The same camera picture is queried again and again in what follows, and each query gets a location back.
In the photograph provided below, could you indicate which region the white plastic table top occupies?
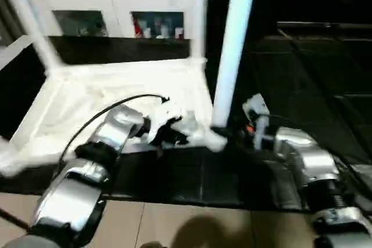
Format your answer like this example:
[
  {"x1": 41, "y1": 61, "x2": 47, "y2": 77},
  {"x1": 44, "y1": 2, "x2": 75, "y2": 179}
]
[{"x1": 0, "y1": 56, "x2": 228, "y2": 176}]

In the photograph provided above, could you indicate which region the white plastic table leg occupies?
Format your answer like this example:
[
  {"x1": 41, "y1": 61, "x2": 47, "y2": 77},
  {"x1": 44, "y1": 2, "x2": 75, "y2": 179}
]
[
  {"x1": 192, "y1": 0, "x2": 211, "y2": 66},
  {"x1": 210, "y1": 0, "x2": 260, "y2": 130},
  {"x1": 0, "y1": 0, "x2": 63, "y2": 77}
]

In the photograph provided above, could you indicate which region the black work mat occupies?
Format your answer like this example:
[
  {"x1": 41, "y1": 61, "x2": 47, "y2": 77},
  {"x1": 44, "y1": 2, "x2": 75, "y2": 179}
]
[{"x1": 0, "y1": 30, "x2": 372, "y2": 211}]

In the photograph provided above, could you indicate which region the crumpled black plastic sheet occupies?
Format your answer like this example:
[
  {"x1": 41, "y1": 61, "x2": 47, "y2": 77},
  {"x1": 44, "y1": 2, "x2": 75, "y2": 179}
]
[{"x1": 227, "y1": 33, "x2": 372, "y2": 209}]

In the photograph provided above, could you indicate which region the dark low furniture silver edge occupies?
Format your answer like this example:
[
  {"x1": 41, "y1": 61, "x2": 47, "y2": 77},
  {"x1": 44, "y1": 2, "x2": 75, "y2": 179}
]
[{"x1": 276, "y1": 20, "x2": 372, "y2": 37}]

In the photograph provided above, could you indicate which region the white cabinet with glass doors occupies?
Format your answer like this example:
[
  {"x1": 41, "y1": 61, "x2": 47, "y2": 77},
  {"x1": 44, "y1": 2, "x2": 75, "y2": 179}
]
[{"x1": 29, "y1": 0, "x2": 197, "y2": 41}]

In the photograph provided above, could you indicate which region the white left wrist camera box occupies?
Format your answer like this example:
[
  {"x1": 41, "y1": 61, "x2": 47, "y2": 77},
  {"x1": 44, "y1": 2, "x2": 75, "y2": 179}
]
[{"x1": 148, "y1": 102, "x2": 198, "y2": 143}]

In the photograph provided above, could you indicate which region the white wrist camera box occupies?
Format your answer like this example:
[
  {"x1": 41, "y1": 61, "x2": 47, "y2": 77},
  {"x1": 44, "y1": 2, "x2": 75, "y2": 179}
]
[
  {"x1": 148, "y1": 102, "x2": 198, "y2": 143},
  {"x1": 242, "y1": 94, "x2": 271, "y2": 127}
]

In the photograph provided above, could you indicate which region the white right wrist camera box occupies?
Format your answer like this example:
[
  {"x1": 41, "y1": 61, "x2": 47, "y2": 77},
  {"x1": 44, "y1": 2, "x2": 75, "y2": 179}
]
[{"x1": 242, "y1": 94, "x2": 271, "y2": 127}]

